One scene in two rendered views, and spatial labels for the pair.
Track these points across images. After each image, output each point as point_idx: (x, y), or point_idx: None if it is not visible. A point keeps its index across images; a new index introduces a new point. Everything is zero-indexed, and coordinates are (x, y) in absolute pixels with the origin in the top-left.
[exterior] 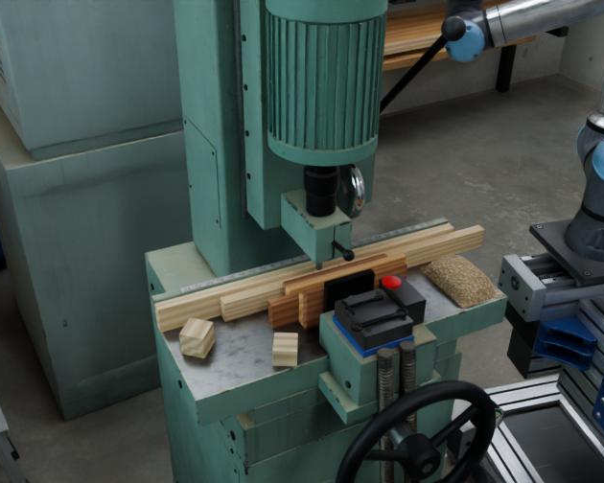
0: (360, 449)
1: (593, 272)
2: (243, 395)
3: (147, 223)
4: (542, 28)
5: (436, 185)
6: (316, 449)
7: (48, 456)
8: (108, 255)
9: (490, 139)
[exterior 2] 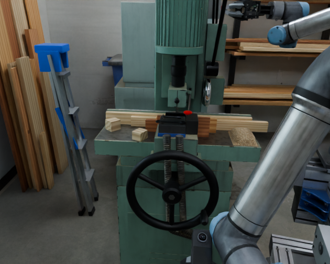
0: (134, 168)
1: None
2: (114, 146)
3: None
4: (315, 28)
5: None
6: (151, 193)
7: (106, 204)
8: None
9: None
